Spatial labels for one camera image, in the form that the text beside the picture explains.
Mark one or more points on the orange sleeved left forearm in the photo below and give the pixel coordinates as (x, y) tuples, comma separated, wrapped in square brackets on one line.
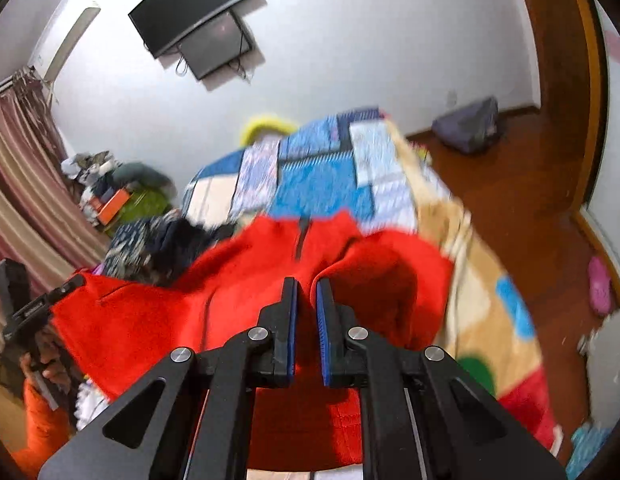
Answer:
[(40, 430)]

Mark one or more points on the green patterned cloth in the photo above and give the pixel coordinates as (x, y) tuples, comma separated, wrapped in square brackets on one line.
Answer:
[(147, 207)]

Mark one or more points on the grey pillow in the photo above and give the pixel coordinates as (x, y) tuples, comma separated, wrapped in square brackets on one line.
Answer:
[(145, 176)]

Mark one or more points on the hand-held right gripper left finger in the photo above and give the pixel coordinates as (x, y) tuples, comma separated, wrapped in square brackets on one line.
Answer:
[(290, 332)]

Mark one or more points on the colourful cartoon blanket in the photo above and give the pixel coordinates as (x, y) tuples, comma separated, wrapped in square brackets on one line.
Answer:
[(484, 300)]

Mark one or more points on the black wall television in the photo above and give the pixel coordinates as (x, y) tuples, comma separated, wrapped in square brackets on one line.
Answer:
[(190, 7)]

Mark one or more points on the blue patchwork bedsheet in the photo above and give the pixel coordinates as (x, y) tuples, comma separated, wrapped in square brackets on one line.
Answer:
[(320, 180)]

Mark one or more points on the white lace cloth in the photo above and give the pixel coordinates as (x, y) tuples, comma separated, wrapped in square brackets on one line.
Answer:
[(92, 405)]

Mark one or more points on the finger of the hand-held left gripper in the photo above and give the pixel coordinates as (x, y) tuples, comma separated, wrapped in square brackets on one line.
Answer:
[(67, 287)]

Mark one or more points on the person's left hand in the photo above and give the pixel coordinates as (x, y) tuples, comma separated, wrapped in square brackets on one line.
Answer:
[(52, 367)]

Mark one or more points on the yellow plush object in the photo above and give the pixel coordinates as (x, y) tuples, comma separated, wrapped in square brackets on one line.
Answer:
[(262, 126)]

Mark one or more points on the red zip jacket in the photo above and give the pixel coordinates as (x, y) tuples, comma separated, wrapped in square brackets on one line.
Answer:
[(230, 285)]

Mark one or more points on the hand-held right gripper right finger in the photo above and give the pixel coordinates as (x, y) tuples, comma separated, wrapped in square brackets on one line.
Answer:
[(324, 335)]

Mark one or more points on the dark patterned cloth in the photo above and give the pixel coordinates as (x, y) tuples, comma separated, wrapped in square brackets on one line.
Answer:
[(140, 245)]

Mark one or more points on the light blue patterned cloth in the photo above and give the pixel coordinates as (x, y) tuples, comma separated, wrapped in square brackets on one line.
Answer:
[(587, 450)]

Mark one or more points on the wooden wardrobe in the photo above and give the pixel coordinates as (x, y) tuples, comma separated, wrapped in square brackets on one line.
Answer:
[(554, 60)]

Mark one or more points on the small black wall monitor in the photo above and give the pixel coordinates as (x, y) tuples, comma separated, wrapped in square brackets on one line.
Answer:
[(217, 47)]

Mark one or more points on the brown striped curtain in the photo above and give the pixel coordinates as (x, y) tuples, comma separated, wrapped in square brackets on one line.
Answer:
[(30, 185)]

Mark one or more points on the white heart-sticker sliding door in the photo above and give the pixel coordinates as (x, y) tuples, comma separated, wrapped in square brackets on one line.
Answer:
[(617, 110)]

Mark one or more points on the white air conditioner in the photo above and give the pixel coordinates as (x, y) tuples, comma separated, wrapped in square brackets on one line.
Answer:
[(65, 42)]

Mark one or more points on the dark grey bag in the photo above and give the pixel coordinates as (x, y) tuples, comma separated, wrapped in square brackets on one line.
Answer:
[(469, 127)]

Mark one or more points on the orange box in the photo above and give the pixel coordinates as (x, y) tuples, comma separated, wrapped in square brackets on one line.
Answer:
[(115, 206)]

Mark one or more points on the pink slipper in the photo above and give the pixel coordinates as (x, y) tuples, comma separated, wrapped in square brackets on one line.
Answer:
[(600, 285)]

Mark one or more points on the white bulky object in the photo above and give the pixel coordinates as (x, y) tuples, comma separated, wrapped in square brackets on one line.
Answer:
[(609, 375)]

